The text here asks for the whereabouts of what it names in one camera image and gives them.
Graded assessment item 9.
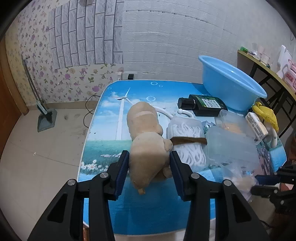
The dark bottle green label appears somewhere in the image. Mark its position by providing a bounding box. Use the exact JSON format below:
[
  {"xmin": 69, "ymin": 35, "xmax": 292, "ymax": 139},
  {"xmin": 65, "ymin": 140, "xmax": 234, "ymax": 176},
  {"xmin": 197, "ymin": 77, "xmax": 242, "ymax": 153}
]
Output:
[{"xmin": 178, "ymin": 94, "xmax": 228, "ymax": 117}]

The beige plush toy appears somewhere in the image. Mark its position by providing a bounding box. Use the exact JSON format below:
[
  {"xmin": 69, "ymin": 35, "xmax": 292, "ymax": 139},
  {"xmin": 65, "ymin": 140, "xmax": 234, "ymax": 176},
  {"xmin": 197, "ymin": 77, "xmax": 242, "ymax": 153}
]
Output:
[{"xmin": 127, "ymin": 101, "xmax": 208, "ymax": 195}]

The frosted plastic box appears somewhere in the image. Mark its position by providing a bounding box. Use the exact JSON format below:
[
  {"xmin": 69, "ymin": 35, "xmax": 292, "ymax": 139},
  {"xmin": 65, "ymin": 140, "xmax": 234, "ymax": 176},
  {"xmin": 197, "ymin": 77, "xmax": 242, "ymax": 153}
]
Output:
[{"xmin": 205, "ymin": 127, "xmax": 259, "ymax": 166}]

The black power cable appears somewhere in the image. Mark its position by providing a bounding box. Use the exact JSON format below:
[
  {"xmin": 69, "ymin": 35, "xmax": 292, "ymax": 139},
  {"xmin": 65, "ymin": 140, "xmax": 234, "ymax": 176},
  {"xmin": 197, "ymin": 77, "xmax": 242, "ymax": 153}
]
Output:
[{"xmin": 83, "ymin": 94, "xmax": 100, "ymax": 129}]

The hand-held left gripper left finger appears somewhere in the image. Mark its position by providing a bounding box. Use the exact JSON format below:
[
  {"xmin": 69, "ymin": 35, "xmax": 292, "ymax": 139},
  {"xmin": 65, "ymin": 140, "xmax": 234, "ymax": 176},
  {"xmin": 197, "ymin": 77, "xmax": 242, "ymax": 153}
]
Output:
[{"xmin": 28, "ymin": 150, "xmax": 130, "ymax": 241}]

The white doll yellow knit hat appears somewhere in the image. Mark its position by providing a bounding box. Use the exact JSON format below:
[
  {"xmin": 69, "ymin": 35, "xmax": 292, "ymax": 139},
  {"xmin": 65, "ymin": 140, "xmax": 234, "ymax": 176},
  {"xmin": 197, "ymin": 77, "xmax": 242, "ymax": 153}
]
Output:
[{"xmin": 252, "ymin": 102, "xmax": 279, "ymax": 149}]

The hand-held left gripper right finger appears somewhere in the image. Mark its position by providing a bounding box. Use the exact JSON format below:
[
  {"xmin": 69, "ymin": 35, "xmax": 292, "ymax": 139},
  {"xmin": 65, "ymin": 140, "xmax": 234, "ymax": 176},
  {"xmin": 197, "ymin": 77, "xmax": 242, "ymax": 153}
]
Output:
[{"xmin": 169, "ymin": 150, "xmax": 271, "ymax": 241}]

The white wall charger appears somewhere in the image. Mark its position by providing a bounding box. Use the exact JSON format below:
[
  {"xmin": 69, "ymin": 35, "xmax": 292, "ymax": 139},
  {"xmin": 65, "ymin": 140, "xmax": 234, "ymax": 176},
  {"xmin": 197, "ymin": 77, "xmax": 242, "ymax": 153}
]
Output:
[{"xmin": 245, "ymin": 112, "xmax": 269, "ymax": 141}]

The brown wooden door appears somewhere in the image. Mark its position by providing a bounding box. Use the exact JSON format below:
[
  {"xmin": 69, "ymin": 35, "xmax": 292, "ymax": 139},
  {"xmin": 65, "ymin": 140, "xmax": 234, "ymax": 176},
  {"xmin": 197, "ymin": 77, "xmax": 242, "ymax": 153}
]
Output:
[{"xmin": 0, "ymin": 42, "xmax": 29, "ymax": 158}]

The blue plastic basin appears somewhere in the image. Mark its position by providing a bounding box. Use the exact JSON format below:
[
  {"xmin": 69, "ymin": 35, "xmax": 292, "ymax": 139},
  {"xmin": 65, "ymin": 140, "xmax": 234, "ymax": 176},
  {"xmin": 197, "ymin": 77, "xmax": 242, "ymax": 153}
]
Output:
[{"xmin": 198, "ymin": 55, "xmax": 268, "ymax": 111}]

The white plastic hook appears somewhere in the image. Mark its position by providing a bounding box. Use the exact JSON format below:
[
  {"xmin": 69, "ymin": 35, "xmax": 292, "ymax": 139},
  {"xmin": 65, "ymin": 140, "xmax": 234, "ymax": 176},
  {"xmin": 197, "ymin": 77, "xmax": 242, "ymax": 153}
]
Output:
[{"xmin": 177, "ymin": 109, "xmax": 195, "ymax": 118}]

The wooden side table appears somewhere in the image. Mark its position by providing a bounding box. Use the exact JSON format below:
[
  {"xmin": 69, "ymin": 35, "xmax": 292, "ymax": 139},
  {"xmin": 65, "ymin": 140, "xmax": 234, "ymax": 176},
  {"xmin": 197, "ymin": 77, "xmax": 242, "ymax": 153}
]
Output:
[{"xmin": 238, "ymin": 50, "xmax": 296, "ymax": 139}]

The clear toothpick box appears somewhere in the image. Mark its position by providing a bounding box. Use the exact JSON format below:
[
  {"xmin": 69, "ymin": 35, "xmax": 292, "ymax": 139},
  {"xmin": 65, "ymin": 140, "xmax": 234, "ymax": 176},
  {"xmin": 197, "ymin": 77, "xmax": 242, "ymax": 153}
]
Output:
[{"xmin": 215, "ymin": 109, "xmax": 255, "ymax": 139}]

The pink and white package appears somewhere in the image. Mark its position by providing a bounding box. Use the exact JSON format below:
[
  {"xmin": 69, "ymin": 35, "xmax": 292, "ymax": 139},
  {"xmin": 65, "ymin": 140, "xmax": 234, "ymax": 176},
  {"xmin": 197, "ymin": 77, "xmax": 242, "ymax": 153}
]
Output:
[{"xmin": 276, "ymin": 45, "xmax": 296, "ymax": 86}]

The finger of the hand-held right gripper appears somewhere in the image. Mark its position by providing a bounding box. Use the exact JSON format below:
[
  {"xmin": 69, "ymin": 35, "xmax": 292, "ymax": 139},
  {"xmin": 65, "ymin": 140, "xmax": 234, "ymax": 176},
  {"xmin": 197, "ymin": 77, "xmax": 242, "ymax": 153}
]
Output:
[
  {"xmin": 252, "ymin": 186, "xmax": 280, "ymax": 197},
  {"xmin": 254, "ymin": 175, "xmax": 281, "ymax": 185}
]

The clear plastic bag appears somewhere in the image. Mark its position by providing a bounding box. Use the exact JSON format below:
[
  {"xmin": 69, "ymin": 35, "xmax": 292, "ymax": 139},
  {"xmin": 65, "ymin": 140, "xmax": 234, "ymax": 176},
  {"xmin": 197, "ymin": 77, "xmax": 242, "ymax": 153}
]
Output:
[{"xmin": 220, "ymin": 161, "xmax": 259, "ymax": 202}]

